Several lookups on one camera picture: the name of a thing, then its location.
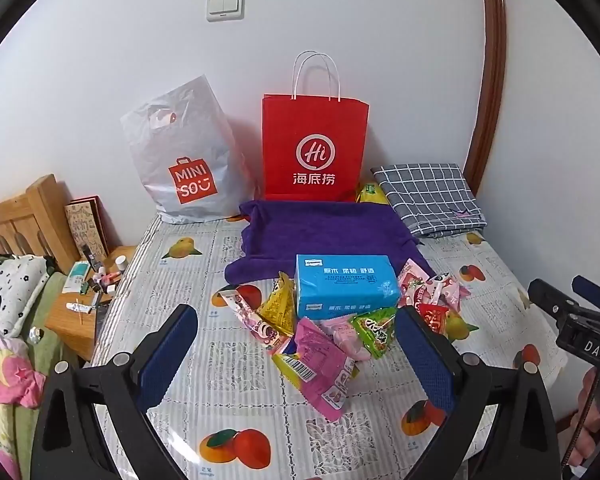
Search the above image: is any red paper shopping bag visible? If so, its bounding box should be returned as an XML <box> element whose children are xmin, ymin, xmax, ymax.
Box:
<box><xmin>261</xmin><ymin>51</ymin><xmax>371</xmax><ymax>203</ymax></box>

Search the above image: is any green snack packet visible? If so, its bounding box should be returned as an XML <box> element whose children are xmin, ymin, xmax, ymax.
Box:
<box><xmin>349</xmin><ymin>306</ymin><xmax>398</xmax><ymax>360</ymax></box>

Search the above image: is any white black spotted pillow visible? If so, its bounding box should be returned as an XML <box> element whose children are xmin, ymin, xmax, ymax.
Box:
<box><xmin>0</xmin><ymin>254</ymin><xmax>56</xmax><ymax>338</ymax></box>

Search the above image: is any white wall light switch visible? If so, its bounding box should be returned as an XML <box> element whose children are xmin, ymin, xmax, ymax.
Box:
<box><xmin>206</xmin><ymin>0</ymin><xmax>246</xmax><ymax>23</ymax></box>

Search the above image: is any green blanket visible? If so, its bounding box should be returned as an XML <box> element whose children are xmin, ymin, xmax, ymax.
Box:
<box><xmin>17</xmin><ymin>270</ymin><xmax>88</xmax><ymax>381</ymax></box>

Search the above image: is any red snack packet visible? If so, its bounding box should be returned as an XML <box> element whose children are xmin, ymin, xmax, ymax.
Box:
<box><xmin>417</xmin><ymin>302</ymin><xmax>463</xmax><ymax>343</ymax></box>

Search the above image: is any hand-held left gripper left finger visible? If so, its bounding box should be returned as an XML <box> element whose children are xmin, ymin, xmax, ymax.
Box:
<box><xmin>30</xmin><ymin>304</ymin><xmax>199</xmax><ymax>480</ymax></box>

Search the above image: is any pale pink snack packet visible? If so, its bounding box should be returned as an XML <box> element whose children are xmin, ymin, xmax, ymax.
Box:
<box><xmin>320</xmin><ymin>316</ymin><xmax>372</xmax><ymax>362</ymax></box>

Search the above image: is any wooden nightstand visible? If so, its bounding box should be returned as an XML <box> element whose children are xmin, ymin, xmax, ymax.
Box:
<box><xmin>45</xmin><ymin>245</ymin><xmax>138</xmax><ymax>363</ymax></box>

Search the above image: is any fruit print tablecloth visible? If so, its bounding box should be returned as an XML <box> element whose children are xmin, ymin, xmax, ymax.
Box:
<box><xmin>87</xmin><ymin>212</ymin><xmax>568</xmax><ymax>480</ymax></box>

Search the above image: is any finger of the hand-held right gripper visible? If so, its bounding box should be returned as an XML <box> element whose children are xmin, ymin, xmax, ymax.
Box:
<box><xmin>571</xmin><ymin>274</ymin><xmax>600</xmax><ymax>311</ymax></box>
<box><xmin>526</xmin><ymin>279</ymin><xmax>581</xmax><ymax>320</ymax></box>

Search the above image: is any blue tissue pack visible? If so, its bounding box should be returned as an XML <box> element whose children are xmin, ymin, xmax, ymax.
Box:
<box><xmin>294</xmin><ymin>253</ymin><xmax>400</xmax><ymax>322</ymax></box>

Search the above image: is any folded grey checked cloth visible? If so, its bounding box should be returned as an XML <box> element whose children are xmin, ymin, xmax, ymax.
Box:
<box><xmin>371</xmin><ymin>162</ymin><xmax>487</xmax><ymax>240</ymax></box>

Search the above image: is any wooden bed headboard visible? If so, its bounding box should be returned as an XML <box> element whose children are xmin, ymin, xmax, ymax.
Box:
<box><xmin>0</xmin><ymin>174</ymin><xmax>81</xmax><ymax>273</ymax></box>

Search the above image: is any yellow rainbow candy packet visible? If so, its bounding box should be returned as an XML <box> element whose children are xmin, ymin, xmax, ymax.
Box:
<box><xmin>271</xmin><ymin>350</ymin><xmax>306</xmax><ymax>391</ymax></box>

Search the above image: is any yellow snack packet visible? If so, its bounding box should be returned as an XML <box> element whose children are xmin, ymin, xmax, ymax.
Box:
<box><xmin>256</xmin><ymin>271</ymin><xmax>299</xmax><ymax>338</ymax></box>

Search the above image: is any patterned bed sheet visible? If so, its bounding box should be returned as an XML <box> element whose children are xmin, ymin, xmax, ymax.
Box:
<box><xmin>0</xmin><ymin>400</ymin><xmax>36</xmax><ymax>480</ymax></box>

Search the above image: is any group of small cosmetics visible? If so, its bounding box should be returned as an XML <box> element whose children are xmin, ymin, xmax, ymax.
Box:
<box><xmin>62</xmin><ymin>242</ymin><xmax>130</xmax><ymax>318</ymax></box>

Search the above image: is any purple towel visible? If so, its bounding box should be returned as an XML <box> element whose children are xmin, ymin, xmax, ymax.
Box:
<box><xmin>223</xmin><ymin>199</ymin><xmax>436</xmax><ymax>286</ymax></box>

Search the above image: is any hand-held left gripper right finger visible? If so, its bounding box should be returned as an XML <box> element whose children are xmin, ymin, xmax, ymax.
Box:
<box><xmin>395</xmin><ymin>306</ymin><xmax>563</xmax><ymax>480</ymax></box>

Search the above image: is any pink star print cloth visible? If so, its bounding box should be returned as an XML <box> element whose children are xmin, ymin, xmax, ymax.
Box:
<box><xmin>0</xmin><ymin>325</ymin><xmax>47</xmax><ymax>408</ymax></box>

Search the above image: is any long pink white snack packet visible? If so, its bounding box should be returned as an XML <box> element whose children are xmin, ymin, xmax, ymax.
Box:
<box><xmin>216</xmin><ymin>287</ymin><xmax>293</xmax><ymax>356</ymax></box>

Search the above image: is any person's right hand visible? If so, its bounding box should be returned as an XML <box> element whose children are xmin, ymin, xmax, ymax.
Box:
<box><xmin>555</xmin><ymin>365</ymin><xmax>600</xmax><ymax>467</ymax></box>

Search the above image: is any white plastic shopping bag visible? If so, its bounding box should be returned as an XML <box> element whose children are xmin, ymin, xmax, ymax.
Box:
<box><xmin>120</xmin><ymin>74</ymin><xmax>255</xmax><ymax>225</ymax></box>

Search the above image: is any pink strawberry snack packet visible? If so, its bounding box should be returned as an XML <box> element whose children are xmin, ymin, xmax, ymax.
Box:
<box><xmin>396</xmin><ymin>259</ymin><xmax>433</xmax><ymax>308</ymax></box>

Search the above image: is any pink barcode snack packet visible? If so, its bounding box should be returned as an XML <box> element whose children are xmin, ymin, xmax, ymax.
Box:
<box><xmin>287</xmin><ymin>319</ymin><xmax>361</xmax><ymax>423</ymax></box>

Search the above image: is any brown patterned book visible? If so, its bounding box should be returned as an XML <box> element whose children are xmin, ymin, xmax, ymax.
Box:
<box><xmin>64</xmin><ymin>195</ymin><xmax>112</xmax><ymax>266</ymax></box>

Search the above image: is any brown wooden door frame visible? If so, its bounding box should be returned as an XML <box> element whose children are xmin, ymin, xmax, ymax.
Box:
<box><xmin>462</xmin><ymin>0</ymin><xmax>508</xmax><ymax>188</ymax></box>

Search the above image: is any yellow packet with green label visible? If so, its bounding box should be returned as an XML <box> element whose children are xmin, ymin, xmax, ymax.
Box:
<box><xmin>355</xmin><ymin>182</ymin><xmax>392</xmax><ymax>206</ymax></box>

